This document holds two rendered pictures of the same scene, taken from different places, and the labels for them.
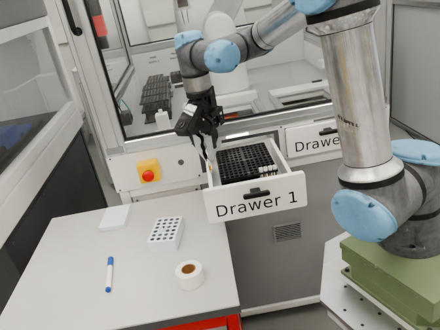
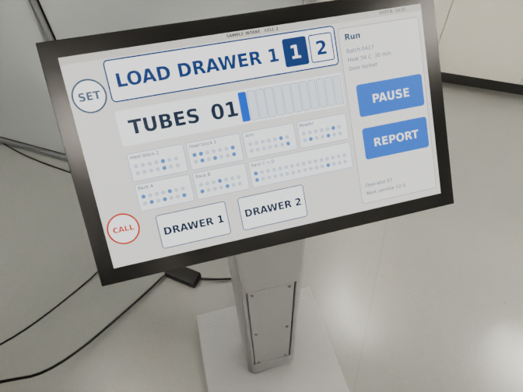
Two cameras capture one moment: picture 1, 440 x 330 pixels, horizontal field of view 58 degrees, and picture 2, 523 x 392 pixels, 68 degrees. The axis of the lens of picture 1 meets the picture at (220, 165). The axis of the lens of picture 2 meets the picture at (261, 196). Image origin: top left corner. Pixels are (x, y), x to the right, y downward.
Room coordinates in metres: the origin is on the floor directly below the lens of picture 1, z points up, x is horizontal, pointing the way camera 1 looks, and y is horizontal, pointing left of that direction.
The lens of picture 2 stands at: (0.97, -0.71, 1.42)
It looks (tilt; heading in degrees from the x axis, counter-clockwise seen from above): 49 degrees down; 296
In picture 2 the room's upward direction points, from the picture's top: 2 degrees counter-clockwise
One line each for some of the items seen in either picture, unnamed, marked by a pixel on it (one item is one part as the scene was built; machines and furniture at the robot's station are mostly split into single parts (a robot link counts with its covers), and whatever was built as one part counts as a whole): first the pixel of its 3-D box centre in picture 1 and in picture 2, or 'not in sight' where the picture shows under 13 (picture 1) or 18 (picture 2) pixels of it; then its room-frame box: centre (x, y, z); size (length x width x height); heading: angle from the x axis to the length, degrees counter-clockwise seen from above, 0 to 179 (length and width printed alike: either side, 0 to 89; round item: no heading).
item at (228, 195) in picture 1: (255, 197); not in sight; (0.96, -0.08, 0.87); 0.29 x 0.02 x 0.11; 91
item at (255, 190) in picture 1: (255, 192); not in sight; (0.93, -0.08, 0.91); 0.07 x 0.04 x 0.01; 91
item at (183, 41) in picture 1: (192, 54); not in sight; (1.05, 0.02, 1.28); 0.09 x 0.08 x 0.11; 35
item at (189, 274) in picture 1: (190, 274); not in sight; (0.80, 0.13, 0.78); 0.07 x 0.07 x 0.04
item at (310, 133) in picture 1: (326, 136); not in sight; (1.28, -0.39, 0.87); 0.29 x 0.02 x 0.11; 91
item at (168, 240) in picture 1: (166, 234); not in sight; (1.00, 0.20, 0.78); 0.12 x 0.08 x 0.04; 169
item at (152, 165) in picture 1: (148, 171); not in sight; (1.26, 0.25, 0.88); 0.07 x 0.05 x 0.07; 91
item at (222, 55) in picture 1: (220, 54); not in sight; (0.98, -0.05, 1.28); 0.11 x 0.11 x 0.08; 35
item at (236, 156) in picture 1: (245, 168); not in sight; (1.16, -0.08, 0.87); 0.22 x 0.18 x 0.06; 1
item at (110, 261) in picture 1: (109, 273); not in sight; (0.88, 0.36, 0.77); 0.14 x 0.02 x 0.02; 7
